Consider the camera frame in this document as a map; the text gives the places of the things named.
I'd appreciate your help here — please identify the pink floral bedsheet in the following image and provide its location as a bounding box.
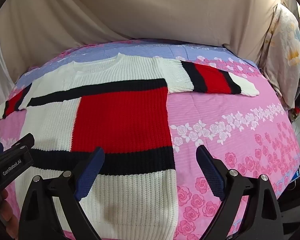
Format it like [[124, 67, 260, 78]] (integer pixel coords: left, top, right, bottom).
[[0, 38, 300, 240]]

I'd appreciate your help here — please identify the white red black knit sweater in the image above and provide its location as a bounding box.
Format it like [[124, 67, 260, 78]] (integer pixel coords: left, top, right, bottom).
[[0, 52, 260, 240]]

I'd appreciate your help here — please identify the person's left hand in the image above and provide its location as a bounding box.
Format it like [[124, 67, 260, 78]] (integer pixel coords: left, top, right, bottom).
[[0, 187, 19, 238]]

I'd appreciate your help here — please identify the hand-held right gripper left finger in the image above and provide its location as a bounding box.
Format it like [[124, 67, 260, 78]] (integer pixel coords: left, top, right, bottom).
[[18, 147, 105, 240]]

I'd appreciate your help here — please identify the silver grey curtain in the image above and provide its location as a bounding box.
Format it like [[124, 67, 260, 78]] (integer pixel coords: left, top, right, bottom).
[[0, 27, 17, 127]]

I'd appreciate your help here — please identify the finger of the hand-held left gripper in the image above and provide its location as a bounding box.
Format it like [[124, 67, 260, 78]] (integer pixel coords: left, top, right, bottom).
[[0, 133, 36, 162]]

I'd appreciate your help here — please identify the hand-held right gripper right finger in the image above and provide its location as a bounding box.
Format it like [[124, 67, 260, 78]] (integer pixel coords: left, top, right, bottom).
[[195, 145, 283, 240]]

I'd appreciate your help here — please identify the beige backdrop cloth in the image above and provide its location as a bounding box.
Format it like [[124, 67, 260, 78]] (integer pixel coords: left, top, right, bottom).
[[0, 0, 282, 64]]

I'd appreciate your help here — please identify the floral pillow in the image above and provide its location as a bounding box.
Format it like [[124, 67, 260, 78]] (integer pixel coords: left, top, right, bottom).
[[263, 3, 300, 109]]

